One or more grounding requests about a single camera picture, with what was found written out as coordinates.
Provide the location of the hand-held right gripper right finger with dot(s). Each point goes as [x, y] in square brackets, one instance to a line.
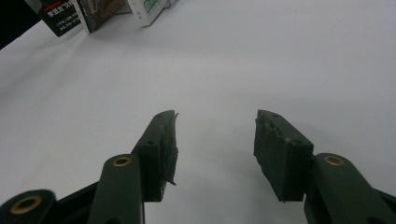
[281, 161]

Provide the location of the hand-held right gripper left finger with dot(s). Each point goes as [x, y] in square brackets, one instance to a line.
[160, 155]

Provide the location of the white picture-grid magazine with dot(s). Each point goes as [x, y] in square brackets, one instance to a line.
[146, 12]

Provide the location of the black and red magazine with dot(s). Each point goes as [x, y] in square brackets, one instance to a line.
[60, 17]

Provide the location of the white table sheet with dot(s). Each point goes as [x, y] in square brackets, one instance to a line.
[218, 68]

